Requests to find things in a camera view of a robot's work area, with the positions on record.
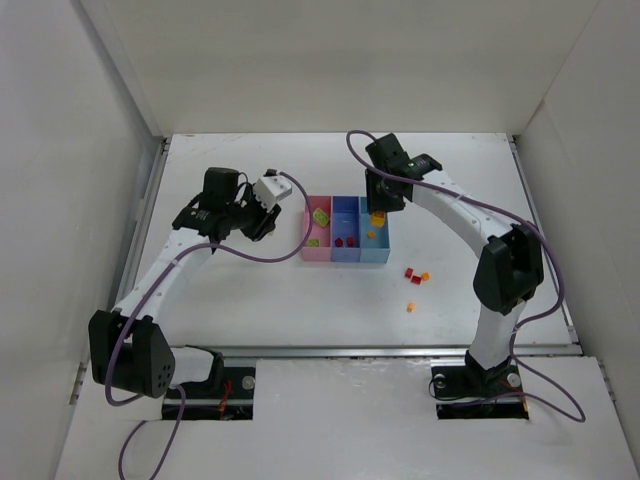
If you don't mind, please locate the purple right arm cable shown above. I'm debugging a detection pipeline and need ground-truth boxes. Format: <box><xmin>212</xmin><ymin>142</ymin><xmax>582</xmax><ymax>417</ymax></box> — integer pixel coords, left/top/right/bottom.
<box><xmin>346</xmin><ymin>130</ymin><xmax>587</xmax><ymax>424</ymax></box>

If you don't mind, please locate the light blue plastic bin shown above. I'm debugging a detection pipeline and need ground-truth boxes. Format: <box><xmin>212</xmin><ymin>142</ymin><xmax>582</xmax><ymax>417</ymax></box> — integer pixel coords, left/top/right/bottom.
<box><xmin>359</xmin><ymin>197</ymin><xmax>390</xmax><ymax>264</ymax></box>

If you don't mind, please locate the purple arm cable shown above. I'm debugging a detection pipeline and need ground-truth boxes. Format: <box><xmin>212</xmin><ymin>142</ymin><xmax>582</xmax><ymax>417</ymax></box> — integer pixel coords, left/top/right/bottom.
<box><xmin>346</xmin><ymin>130</ymin><xmax>587</xmax><ymax>424</ymax></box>
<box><xmin>104</xmin><ymin>170</ymin><xmax>312</xmax><ymax>480</ymax></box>

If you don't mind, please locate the dark blue plastic bin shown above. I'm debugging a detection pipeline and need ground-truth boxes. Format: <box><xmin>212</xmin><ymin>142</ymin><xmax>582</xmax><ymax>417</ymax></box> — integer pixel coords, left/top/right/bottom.
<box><xmin>331</xmin><ymin>196</ymin><xmax>361</xmax><ymax>263</ymax></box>

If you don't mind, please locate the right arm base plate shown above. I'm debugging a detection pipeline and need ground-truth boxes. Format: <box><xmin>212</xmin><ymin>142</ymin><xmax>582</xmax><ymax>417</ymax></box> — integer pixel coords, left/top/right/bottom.
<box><xmin>429</xmin><ymin>365</ymin><xmax>529</xmax><ymax>420</ymax></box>

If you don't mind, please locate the aluminium front rail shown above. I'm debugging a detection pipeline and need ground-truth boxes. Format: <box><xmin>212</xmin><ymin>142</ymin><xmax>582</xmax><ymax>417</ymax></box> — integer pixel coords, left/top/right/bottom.
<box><xmin>199</xmin><ymin>343</ymin><xmax>584</xmax><ymax>359</ymax></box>

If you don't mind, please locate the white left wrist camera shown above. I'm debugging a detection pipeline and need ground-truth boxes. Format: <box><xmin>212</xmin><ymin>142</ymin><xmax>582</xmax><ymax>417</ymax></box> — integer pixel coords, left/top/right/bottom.
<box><xmin>253</xmin><ymin>170</ymin><xmax>292</xmax><ymax>212</ymax></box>

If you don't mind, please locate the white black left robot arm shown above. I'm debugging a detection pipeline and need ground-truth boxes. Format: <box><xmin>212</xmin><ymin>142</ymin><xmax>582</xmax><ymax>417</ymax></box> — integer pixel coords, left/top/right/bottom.
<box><xmin>88</xmin><ymin>167</ymin><xmax>292</xmax><ymax>405</ymax></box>

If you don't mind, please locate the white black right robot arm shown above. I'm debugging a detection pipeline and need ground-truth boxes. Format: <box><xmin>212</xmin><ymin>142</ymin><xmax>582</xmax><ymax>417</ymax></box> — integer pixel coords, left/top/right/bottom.
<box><xmin>365</xmin><ymin>134</ymin><xmax>544</xmax><ymax>371</ymax></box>

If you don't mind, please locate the pink plastic bin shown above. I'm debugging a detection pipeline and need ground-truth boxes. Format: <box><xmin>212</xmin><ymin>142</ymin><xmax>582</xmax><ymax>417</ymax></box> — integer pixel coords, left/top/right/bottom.
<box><xmin>301</xmin><ymin>195</ymin><xmax>332</xmax><ymax>262</ymax></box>

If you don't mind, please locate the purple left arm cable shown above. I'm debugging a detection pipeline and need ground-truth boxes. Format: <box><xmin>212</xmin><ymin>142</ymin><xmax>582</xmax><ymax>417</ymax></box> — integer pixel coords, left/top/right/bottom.
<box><xmin>104</xmin><ymin>170</ymin><xmax>312</xmax><ymax>480</ymax></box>

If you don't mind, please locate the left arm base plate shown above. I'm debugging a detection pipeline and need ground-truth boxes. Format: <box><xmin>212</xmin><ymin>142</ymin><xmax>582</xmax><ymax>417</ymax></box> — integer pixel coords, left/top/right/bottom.
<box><xmin>182</xmin><ymin>360</ymin><xmax>257</xmax><ymax>421</ymax></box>

